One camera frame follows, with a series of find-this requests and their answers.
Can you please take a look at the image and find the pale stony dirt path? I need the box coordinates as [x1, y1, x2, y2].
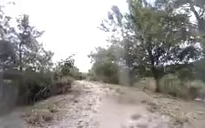
[21, 79, 205, 128]

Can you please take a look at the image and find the row of trees and bushes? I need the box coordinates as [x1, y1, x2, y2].
[0, 0, 88, 116]
[87, 0, 205, 103]

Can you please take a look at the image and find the dry grass verge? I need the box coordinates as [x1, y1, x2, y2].
[133, 75, 205, 104]

